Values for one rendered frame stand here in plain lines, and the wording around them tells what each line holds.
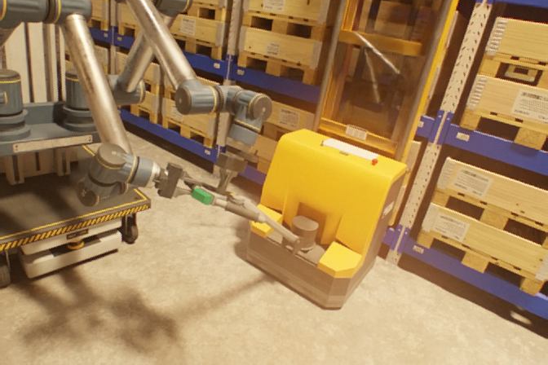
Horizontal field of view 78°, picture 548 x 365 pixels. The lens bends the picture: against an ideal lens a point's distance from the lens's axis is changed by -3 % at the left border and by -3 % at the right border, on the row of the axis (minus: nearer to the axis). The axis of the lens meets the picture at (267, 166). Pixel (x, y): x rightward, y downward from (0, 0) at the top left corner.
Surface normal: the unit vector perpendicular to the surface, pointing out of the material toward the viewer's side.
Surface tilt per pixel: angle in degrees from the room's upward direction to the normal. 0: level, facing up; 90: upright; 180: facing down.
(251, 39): 90
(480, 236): 90
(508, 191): 90
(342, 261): 22
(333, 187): 74
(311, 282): 90
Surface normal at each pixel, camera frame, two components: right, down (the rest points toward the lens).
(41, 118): 0.72, 0.37
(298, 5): -0.57, 0.23
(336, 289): 0.15, 0.41
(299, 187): -0.51, -0.04
